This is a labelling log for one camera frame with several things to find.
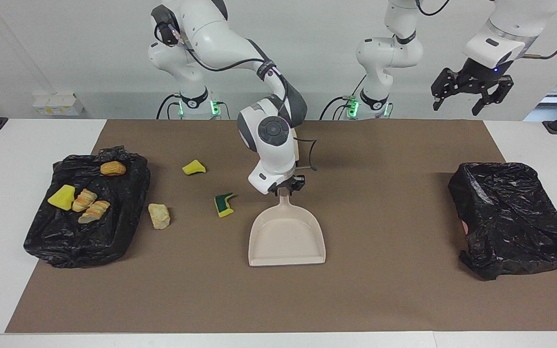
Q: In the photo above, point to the white wall socket box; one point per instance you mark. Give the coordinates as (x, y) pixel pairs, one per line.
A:
(56, 104)

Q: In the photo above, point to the yellow sponge piece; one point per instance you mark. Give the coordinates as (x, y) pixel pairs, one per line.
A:
(192, 167)
(62, 198)

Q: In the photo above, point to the beige plastic dustpan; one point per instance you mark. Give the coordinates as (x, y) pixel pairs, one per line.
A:
(285, 241)

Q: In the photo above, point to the green and yellow sponge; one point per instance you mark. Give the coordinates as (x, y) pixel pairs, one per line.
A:
(223, 207)

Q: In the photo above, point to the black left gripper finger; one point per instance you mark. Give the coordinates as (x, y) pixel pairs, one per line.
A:
(443, 84)
(498, 91)

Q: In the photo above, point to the brown table mat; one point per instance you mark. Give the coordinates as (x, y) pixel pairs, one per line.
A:
(278, 314)

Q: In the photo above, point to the pale toy bread chunk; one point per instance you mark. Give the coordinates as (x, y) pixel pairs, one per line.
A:
(94, 211)
(159, 216)

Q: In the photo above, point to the brown toy bread roll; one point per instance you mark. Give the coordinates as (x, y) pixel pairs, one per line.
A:
(113, 168)

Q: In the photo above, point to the orange-striped toy croissant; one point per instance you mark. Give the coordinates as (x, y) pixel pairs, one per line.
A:
(84, 199)

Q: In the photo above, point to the black bag-lined bin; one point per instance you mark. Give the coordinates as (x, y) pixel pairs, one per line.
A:
(80, 241)
(510, 217)

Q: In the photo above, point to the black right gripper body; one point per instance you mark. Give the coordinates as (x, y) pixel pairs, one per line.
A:
(290, 181)

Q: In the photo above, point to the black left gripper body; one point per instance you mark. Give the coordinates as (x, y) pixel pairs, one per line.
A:
(476, 76)

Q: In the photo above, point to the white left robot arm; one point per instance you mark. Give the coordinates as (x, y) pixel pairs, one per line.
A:
(389, 53)

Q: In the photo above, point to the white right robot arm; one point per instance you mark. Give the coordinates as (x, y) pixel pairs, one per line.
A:
(273, 154)

